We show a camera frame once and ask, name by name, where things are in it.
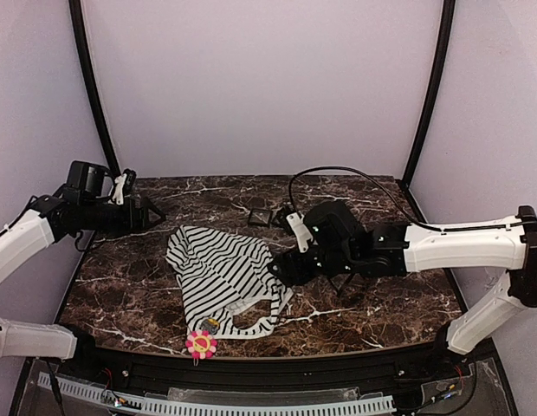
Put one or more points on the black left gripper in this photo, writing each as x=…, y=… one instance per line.
x=136, y=213

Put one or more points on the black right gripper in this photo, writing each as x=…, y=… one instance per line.
x=284, y=269

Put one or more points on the black white striped garment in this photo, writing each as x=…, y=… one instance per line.
x=221, y=275

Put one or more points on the round yellow grey brooch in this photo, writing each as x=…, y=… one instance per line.
x=210, y=325

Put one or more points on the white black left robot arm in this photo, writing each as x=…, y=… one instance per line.
x=93, y=198

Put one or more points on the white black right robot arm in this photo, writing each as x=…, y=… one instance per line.
x=330, y=241

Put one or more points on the pink flower brooch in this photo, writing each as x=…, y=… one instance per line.
x=201, y=345

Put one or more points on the black display box middle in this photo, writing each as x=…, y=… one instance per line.
x=280, y=217

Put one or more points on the black display box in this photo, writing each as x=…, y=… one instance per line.
x=259, y=217
x=280, y=217

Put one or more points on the black display box left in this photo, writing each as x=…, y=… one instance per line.
x=259, y=217

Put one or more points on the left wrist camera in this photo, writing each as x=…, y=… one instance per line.
x=122, y=186

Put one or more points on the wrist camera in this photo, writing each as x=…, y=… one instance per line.
x=303, y=235
x=122, y=186

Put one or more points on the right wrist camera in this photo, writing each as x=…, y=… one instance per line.
x=303, y=235

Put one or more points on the black front frame rail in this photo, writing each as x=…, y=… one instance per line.
x=389, y=369

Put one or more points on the white slotted cable duct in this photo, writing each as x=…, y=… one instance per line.
x=343, y=401

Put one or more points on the black left frame post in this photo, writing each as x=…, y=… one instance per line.
x=88, y=76

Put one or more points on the black frame post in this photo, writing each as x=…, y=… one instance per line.
x=88, y=76
x=434, y=82

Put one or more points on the black right frame post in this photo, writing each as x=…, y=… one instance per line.
x=434, y=82

